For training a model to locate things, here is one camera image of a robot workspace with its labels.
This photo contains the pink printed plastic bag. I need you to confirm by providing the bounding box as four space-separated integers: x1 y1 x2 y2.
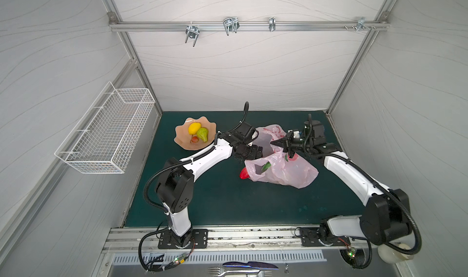
244 124 319 189

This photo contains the pink dragon fruit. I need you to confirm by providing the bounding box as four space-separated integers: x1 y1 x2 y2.
240 161 271 180

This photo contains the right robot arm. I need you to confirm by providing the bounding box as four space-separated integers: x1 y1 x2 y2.
271 131 422 255

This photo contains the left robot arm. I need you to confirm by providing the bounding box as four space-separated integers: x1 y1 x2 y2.
143 135 263 247

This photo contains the yellow lemon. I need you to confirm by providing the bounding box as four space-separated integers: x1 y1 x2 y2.
188 122 202 135

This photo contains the pink wavy fruit plate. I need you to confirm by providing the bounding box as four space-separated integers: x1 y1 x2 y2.
174 116 216 150

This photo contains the dark blue knife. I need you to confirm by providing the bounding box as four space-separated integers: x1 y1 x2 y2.
223 261 279 270

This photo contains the metal hook clamp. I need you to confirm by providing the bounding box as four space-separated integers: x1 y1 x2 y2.
269 17 276 32
223 16 240 36
185 25 200 47
343 17 377 32

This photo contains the silver fork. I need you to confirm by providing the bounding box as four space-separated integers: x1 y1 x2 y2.
208 267 273 277

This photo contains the white cylindrical bottle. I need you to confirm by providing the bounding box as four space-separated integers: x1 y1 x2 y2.
377 245 414 264

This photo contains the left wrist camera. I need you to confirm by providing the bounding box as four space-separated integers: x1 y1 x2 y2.
229 122 258 144

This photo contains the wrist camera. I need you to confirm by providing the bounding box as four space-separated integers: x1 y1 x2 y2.
303 120 326 146
229 122 258 144

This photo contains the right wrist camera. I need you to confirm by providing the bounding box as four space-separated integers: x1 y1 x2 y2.
303 120 326 146

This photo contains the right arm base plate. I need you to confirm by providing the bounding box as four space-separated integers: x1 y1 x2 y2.
299 227 351 247

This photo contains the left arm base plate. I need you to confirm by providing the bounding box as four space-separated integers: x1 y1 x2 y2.
158 228 208 250

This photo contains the white wire basket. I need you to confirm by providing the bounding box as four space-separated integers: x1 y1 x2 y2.
54 82 155 174

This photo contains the aluminium cross rail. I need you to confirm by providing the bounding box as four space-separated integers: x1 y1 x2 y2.
110 19 390 32

